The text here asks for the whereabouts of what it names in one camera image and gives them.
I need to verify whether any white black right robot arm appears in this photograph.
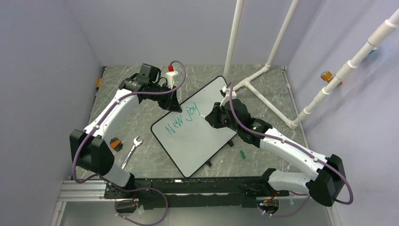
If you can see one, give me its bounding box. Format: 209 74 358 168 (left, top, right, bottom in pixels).
204 99 353 207

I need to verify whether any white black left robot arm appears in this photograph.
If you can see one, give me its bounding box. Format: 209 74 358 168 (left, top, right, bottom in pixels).
70 61 187 198

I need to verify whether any white PVC pipe frame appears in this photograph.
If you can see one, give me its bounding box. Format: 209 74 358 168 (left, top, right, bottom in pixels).
223 0 399 130

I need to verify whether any orange black clamp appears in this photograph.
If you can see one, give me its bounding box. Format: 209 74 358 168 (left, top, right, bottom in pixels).
110 137 123 152

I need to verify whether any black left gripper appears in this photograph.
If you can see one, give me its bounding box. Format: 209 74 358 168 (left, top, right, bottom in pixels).
149 83 182 113

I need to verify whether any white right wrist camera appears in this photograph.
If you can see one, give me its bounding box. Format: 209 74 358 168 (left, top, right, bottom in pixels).
220 86 237 107

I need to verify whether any silver open-end wrench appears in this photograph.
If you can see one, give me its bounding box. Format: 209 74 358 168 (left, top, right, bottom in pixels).
121 136 144 170

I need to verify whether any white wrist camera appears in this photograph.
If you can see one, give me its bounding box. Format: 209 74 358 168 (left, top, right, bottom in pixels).
220 86 237 107
164 65 183 89

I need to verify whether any white whiteboard black frame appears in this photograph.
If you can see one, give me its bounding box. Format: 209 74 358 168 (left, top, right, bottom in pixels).
151 76 236 178

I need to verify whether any green marker cap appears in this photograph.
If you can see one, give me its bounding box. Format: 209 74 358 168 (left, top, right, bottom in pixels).
240 151 246 159

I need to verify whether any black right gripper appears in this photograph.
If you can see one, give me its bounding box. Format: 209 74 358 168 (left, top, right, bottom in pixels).
205 102 241 133

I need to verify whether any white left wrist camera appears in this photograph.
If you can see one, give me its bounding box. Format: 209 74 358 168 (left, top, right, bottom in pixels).
164 65 183 89

